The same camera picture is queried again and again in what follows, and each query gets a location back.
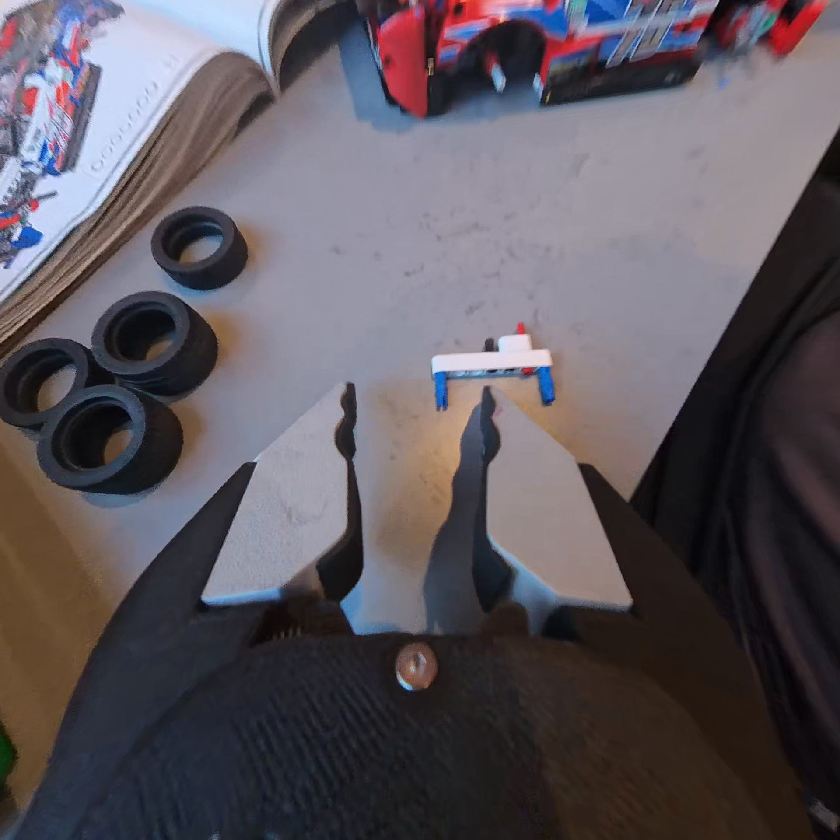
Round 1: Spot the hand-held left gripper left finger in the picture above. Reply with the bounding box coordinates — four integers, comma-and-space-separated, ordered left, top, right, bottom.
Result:
200, 382, 364, 605

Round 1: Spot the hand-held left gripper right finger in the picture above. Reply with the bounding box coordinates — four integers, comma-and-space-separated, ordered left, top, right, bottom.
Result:
474, 386, 633, 611

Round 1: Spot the white brick beam piece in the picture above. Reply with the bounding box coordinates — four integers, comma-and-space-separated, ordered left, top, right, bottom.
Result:
431, 322, 555, 411

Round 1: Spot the toy brick race car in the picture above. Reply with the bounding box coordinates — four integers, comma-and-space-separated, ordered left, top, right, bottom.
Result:
357, 0, 831, 120

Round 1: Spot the grey desk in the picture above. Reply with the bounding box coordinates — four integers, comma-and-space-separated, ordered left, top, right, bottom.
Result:
0, 0, 840, 808

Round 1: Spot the black rubber tire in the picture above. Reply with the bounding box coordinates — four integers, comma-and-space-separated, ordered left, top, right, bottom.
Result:
37, 385, 185, 494
0, 338, 99, 431
91, 290, 219, 398

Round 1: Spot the instruction booklet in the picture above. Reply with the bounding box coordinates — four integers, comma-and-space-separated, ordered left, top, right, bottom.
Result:
0, 0, 355, 349

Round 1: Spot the black ring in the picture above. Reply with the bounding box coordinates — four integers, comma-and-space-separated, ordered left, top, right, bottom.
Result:
151, 206, 249, 291

